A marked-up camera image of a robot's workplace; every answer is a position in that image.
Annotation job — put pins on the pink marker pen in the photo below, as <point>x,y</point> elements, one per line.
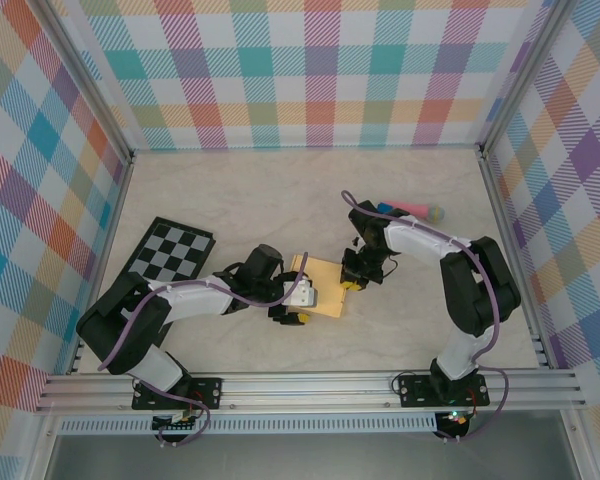
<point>415,210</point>

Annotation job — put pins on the black grey chessboard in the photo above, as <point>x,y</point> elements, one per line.
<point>175,250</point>

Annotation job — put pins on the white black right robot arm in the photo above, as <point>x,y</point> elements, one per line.
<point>415,237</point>

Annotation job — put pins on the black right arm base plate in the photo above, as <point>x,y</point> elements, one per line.
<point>415,390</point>

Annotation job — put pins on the blue cube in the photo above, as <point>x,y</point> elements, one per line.
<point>383,206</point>

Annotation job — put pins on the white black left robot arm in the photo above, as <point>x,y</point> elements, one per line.
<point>195,302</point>

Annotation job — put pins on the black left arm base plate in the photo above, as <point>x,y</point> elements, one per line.
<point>207,392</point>

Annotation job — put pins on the wide aluminium base rail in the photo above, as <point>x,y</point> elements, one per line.
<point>305,392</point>

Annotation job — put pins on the aluminium side rail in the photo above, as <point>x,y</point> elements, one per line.
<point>80,352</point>
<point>539,345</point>

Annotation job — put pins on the small circuit board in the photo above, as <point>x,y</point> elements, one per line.
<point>177,424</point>
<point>457,419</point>

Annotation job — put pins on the aluminium frame post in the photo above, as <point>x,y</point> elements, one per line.
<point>93,80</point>
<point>519,75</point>

